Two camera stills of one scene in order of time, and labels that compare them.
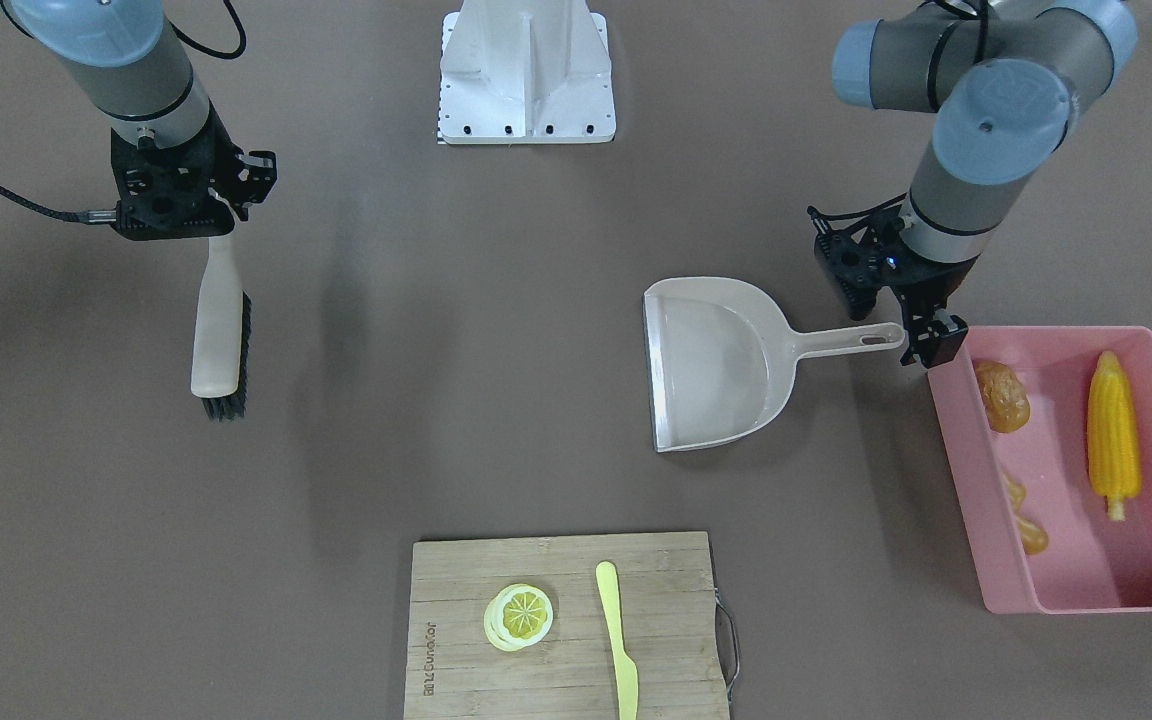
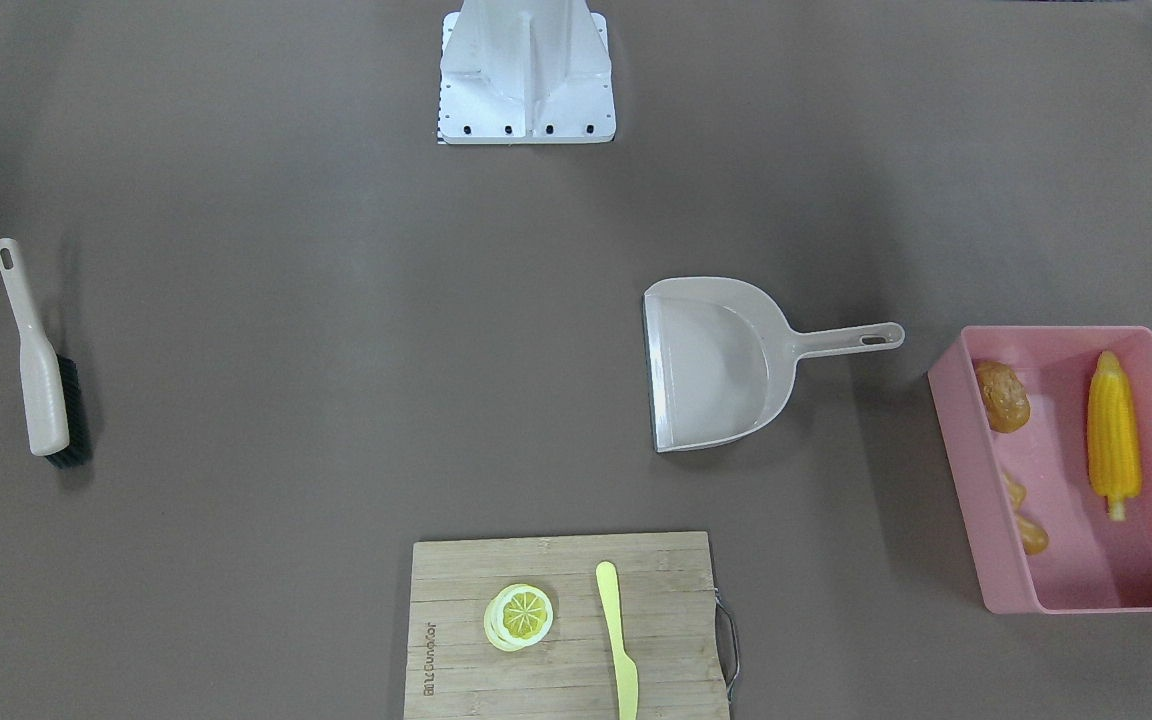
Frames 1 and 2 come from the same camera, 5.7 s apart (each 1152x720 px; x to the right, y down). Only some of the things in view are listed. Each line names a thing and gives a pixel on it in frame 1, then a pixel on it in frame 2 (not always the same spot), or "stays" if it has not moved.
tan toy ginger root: x=1035 y=540 stays
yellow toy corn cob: x=1114 y=435 stays
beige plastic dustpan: x=722 y=357 stays
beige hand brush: x=222 y=337 -> x=56 y=410
